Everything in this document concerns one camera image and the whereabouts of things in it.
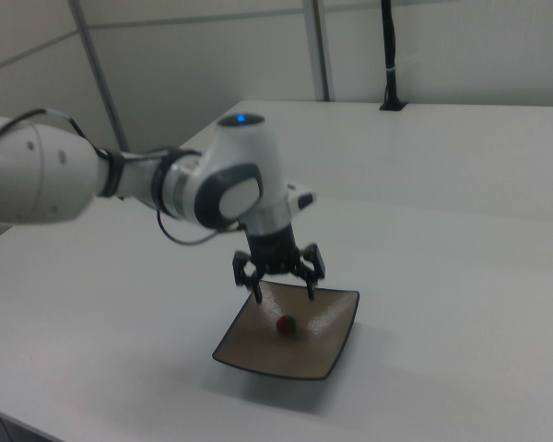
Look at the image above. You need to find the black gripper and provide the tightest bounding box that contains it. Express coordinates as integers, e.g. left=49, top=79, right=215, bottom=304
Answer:
left=231, top=220, right=326, bottom=305

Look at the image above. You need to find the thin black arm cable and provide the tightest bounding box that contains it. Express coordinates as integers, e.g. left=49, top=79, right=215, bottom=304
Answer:
left=0, top=108, right=241, bottom=245

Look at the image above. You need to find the black cable conduit pole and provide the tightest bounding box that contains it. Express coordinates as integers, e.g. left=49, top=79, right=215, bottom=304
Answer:
left=379, top=0, right=407, bottom=112

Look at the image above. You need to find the square brown ceramic plate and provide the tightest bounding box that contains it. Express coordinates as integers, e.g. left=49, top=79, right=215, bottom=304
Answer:
left=211, top=279, right=361, bottom=381

